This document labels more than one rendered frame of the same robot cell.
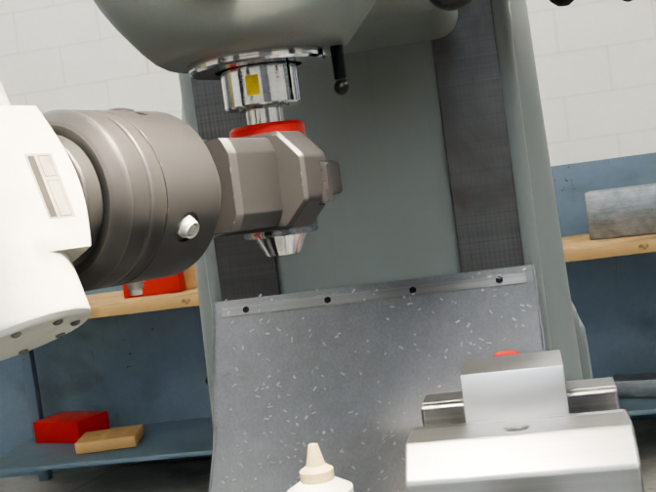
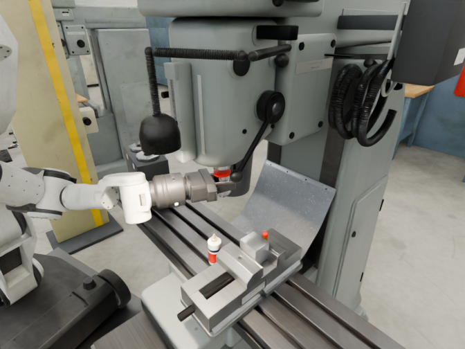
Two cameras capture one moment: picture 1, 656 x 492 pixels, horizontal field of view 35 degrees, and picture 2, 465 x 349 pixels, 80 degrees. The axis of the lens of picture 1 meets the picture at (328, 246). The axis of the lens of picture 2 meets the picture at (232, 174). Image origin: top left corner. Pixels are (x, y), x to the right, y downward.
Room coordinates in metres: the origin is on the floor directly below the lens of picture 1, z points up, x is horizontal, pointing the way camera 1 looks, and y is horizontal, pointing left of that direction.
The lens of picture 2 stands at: (0.14, -0.40, 1.62)
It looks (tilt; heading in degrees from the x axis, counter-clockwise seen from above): 29 degrees down; 38
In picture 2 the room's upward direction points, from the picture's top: straight up
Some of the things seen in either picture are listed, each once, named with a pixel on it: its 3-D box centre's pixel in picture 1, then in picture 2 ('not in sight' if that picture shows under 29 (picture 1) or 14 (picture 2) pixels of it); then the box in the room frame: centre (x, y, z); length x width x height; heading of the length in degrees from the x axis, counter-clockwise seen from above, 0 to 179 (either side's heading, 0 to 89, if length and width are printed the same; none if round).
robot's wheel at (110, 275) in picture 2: not in sight; (112, 288); (0.50, 0.61, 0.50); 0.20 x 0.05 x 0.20; 98
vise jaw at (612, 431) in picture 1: (520, 464); (239, 264); (0.57, -0.09, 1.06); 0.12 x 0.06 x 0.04; 79
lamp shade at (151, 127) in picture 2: not in sight; (159, 130); (0.43, -0.01, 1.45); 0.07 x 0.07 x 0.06
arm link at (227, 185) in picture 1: (178, 196); (189, 188); (0.57, 0.08, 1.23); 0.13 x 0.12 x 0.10; 58
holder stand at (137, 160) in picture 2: not in sight; (147, 172); (0.73, 0.51, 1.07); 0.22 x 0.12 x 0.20; 70
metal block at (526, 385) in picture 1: (517, 410); (254, 248); (0.62, -0.10, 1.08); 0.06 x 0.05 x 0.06; 79
